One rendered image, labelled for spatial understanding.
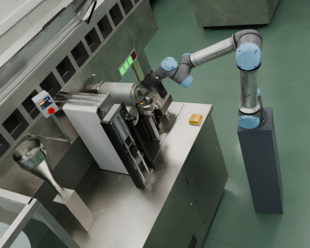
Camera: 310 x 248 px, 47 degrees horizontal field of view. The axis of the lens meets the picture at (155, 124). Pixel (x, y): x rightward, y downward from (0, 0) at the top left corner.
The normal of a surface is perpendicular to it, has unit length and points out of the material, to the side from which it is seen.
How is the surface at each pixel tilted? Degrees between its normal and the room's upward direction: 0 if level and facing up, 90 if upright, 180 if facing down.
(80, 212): 90
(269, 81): 0
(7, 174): 90
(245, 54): 83
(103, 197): 0
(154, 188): 0
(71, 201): 90
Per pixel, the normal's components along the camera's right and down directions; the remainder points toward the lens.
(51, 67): 0.85, 0.10
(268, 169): -0.24, 0.71
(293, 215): -0.30, -0.70
